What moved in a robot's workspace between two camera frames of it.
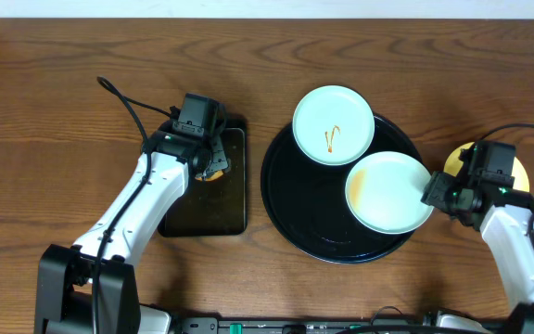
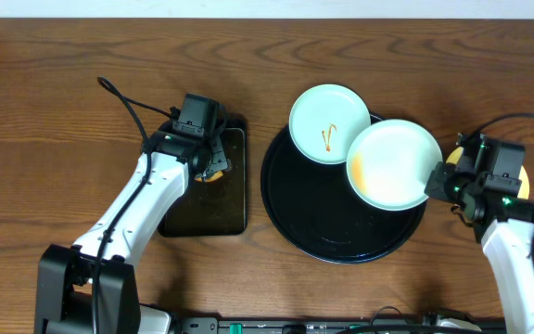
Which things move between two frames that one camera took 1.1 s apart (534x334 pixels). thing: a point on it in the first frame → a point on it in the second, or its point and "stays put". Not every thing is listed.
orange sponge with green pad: x=200 y=176 stays put
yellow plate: x=453 y=162 stays put
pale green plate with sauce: x=384 y=193 → x=388 y=163
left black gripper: x=218 y=162 stays put
